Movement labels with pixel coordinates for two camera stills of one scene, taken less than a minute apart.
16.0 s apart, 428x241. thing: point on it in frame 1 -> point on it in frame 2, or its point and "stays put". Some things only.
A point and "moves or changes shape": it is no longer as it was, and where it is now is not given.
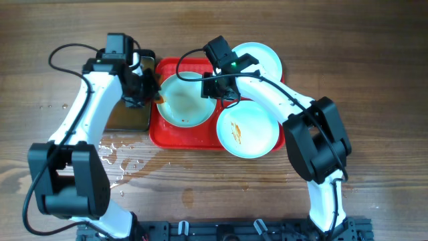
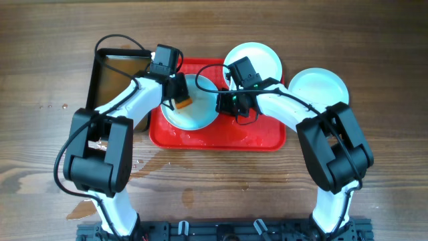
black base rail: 353,229 stays put
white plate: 182,104 stays put
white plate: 247,130 -> 319,86
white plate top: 265,56 stays put
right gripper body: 213,88 -> 232,103
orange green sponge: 161,100 moves or changes shape
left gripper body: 144,86 -> 180,84
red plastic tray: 164,136 stays put
